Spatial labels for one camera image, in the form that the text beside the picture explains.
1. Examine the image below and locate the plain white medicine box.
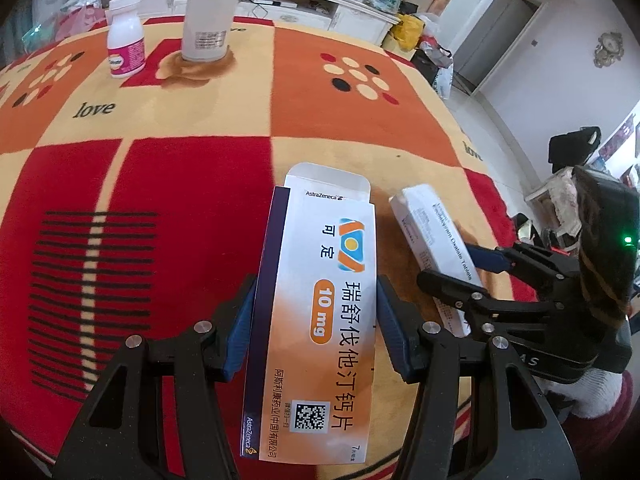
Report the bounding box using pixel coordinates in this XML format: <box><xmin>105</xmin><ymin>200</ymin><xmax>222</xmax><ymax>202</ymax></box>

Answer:
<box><xmin>389</xmin><ymin>185</ymin><xmax>488</xmax><ymax>336</ymax></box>

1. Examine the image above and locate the white pill bottle pink label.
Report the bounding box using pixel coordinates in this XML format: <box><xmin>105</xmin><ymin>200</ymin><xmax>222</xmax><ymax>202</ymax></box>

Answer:
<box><xmin>106</xmin><ymin>0</ymin><xmax>147</xmax><ymax>80</ymax></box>

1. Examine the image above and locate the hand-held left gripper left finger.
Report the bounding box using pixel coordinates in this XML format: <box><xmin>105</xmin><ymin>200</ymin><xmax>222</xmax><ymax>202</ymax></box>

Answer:
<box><xmin>57</xmin><ymin>272</ymin><xmax>258</xmax><ymax>480</ymax></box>

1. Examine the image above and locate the white television cabinet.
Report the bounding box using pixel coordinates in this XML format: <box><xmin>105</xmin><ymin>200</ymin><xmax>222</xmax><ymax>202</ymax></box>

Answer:
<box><xmin>100</xmin><ymin>0</ymin><xmax>401</xmax><ymax>51</ymax></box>

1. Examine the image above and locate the black paper bag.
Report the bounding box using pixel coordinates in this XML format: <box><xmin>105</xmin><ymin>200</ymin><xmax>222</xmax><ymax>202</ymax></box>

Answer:
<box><xmin>410</xmin><ymin>50</ymin><xmax>442</xmax><ymax>86</ymax></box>

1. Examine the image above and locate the yellow plastic bag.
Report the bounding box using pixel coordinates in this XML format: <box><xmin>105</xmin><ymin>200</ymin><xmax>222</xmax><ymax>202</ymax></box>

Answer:
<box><xmin>390</xmin><ymin>14</ymin><xmax>426</xmax><ymax>52</ymax></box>

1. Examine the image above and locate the tall white container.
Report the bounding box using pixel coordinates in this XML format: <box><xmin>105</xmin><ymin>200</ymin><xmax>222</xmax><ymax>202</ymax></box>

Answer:
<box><xmin>180</xmin><ymin>0</ymin><xmax>248</xmax><ymax>63</ymax></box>

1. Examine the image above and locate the orange white medicine box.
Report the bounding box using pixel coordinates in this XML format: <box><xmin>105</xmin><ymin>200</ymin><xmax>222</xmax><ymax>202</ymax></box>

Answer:
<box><xmin>240</xmin><ymin>162</ymin><xmax>377</xmax><ymax>463</ymax></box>

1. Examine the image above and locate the person's right forearm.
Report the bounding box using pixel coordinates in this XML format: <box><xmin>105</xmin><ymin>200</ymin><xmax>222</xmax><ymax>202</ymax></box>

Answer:
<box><xmin>542</xmin><ymin>367</ymin><xmax>640</xmax><ymax>461</ymax></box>

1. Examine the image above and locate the orange red printed blanket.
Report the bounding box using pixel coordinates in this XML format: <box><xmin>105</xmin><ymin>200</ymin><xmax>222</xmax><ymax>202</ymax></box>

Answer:
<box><xmin>0</xmin><ymin>15</ymin><xmax>541</xmax><ymax>471</ymax></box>

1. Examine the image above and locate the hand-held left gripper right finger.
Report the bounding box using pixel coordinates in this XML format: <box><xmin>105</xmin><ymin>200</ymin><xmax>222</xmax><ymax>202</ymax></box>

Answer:
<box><xmin>375</xmin><ymin>274</ymin><xmax>583</xmax><ymax>480</ymax></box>

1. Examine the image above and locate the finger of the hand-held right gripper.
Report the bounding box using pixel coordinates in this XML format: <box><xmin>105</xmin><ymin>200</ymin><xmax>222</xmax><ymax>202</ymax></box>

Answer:
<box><xmin>417</xmin><ymin>269</ymin><xmax>551</xmax><ymax>341</ymax></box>
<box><xmin>467</xmin><ymin>242</ymin><xmax>581</xmax><ymax>288</ymax></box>

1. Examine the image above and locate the ornate wall clock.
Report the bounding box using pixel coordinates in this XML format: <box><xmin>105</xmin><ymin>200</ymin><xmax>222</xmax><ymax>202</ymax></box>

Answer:
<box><xmin>594</xmin><ymin>31</ymin><xmax>625</xmax><ymax>68</ymax></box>

